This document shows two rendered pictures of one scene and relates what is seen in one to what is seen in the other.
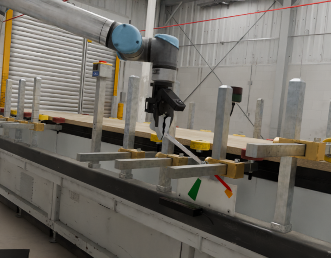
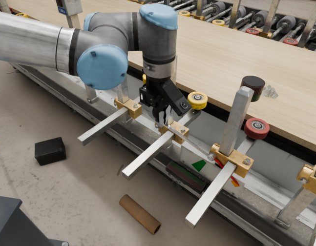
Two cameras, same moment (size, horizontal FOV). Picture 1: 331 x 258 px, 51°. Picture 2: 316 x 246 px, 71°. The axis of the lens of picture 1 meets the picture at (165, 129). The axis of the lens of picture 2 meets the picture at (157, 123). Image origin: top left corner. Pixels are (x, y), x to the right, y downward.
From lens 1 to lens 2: 0.86 m
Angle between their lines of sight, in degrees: 41
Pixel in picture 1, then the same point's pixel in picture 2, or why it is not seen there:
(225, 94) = (245, 104)
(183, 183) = (187, 156)
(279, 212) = (286, 216)
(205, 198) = (209, 175)
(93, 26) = (39, 58)
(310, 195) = not seen: hidden behind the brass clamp
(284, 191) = (297, 209)
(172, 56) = (170, 46)
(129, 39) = (108, 74)
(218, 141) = (228, 142)
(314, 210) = not seen: hidden behind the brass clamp
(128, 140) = (122, 96)
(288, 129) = not seen: outside the picture
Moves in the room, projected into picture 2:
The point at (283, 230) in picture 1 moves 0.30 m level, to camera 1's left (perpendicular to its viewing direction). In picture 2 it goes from (287, 228) to (196, 237)
